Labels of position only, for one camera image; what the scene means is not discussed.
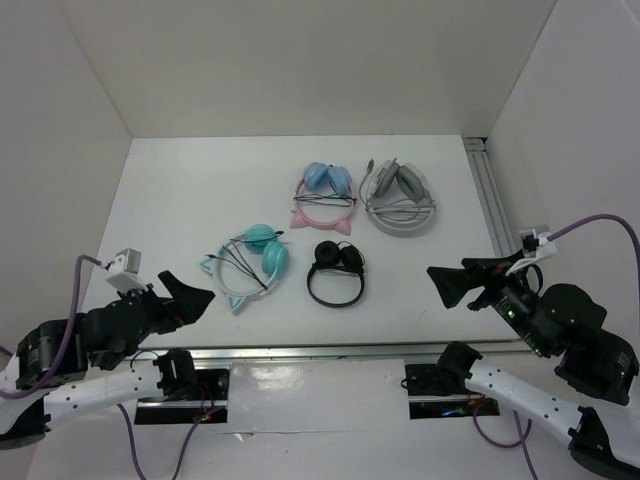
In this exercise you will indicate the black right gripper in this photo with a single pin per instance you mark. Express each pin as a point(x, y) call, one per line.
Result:
point(448, 281)

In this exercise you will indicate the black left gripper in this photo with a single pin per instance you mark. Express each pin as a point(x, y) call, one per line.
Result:
point(188, 306)

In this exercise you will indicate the teal cat-ear headphones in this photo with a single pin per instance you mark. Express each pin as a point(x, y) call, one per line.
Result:
point(261, 240)

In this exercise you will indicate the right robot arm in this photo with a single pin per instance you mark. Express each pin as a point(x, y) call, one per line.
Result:
point(562, 322)

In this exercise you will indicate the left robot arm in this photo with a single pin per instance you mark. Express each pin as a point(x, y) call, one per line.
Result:
point(59, 372)

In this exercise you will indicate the small black headphones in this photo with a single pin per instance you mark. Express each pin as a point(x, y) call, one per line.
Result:
point(341, 257)

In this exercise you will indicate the pink blue cat-ear headphones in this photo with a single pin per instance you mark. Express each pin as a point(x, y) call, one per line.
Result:
point(324, 185)

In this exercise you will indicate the grey white headset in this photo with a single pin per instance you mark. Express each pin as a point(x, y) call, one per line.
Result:
point(397, 198)

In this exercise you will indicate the aluminium rail right side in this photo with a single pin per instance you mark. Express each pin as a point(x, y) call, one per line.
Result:
point(500, 232)

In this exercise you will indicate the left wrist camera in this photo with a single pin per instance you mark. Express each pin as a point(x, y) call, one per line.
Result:
point(122, 271)

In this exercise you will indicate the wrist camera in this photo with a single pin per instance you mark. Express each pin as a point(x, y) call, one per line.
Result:
point(122, 271)
point(535, 246)

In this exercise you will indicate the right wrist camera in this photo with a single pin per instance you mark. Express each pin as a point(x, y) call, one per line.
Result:
point(535, 246)

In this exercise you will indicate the aluminium rail front edge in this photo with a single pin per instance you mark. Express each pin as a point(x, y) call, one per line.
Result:
point(316, 352)

